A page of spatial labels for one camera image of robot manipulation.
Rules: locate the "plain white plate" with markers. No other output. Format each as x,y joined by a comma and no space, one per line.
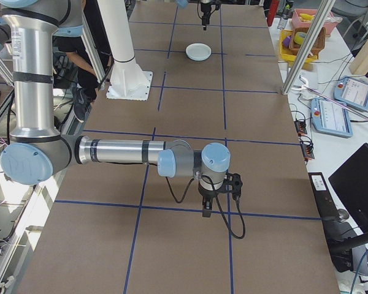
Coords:
198,50

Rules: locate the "pale green ribbed plate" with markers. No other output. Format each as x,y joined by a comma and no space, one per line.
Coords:
198,58

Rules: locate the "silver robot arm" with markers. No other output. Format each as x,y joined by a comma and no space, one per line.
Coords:
30,92
181,2

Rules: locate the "light blue plate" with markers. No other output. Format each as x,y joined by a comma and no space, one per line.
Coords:
198,60

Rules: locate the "red cylinder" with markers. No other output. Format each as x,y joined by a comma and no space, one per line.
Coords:
272,12

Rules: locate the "clear bottle with dark cap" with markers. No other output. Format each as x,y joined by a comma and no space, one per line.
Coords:
282,22

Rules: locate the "yellow plastic bin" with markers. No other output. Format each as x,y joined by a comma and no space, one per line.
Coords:
283,52

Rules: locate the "pink plastic basket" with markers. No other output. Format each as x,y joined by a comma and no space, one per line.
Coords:
298,23

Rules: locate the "yellow green tape roll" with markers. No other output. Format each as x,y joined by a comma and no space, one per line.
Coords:
300,37

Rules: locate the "yellow item in basket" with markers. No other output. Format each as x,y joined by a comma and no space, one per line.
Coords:
306,16

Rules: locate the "small black orange electronics box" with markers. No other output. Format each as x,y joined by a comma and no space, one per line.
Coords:
301,127
308,150

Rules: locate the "brown wicker basket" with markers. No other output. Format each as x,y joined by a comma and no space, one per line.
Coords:
317,46

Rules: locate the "black box with white label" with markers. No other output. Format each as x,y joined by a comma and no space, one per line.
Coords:
323,196

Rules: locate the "person in black clothes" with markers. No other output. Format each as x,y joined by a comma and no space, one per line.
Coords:
72,46

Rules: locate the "blue grey teach pendant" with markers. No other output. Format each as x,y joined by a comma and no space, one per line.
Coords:
332,118
354,93

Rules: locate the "dark grey sneaker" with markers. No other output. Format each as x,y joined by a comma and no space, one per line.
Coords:
81,105

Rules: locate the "black monitor screen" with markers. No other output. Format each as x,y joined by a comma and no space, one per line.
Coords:
360,190

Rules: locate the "long thin pink rod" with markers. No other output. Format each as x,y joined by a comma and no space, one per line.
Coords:
343,105

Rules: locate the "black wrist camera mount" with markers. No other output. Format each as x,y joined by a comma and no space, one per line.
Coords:
235,183

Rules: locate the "white column with base plate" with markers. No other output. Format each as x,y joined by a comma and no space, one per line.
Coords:
122,46

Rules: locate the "slanted aluminium profile post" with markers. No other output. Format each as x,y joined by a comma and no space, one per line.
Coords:
306,47

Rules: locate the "V-shaped metal bar frame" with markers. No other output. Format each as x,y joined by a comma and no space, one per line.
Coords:
94,58

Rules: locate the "white plastic bracket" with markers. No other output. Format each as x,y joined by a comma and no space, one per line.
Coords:
305,90

